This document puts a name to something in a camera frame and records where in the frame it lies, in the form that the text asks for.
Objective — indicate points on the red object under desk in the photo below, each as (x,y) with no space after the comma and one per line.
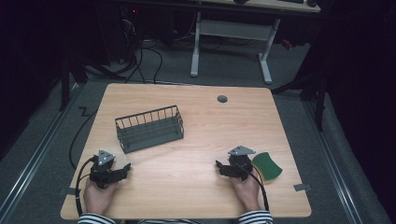
(287,44)

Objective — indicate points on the person's left hand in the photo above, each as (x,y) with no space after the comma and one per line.
(98,199)

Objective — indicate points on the green and yellow sponge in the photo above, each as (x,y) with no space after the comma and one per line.
(267,166)

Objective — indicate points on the person's striped sleeve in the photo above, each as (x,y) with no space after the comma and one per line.
(95,219)
(256,217)

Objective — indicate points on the person's right striped sleeve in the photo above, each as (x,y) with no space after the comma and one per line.
(256,217)

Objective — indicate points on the person's right hand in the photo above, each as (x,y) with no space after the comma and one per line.
(247,193)

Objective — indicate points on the metal floor rail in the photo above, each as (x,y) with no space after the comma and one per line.
(333,161)
(34,161)

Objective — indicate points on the person's left striped sleeve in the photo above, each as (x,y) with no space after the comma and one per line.
(95,219)

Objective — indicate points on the white-legged desk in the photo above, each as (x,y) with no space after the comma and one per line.
(233,29)

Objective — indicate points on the dark computer tower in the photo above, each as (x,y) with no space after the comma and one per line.
(123,31)

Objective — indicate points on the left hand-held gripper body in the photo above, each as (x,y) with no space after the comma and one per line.
(104,175)

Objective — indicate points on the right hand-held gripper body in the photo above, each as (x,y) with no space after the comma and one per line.
(240,165)

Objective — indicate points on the black metal stand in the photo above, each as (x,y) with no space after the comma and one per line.
(319,93)
(65,84)

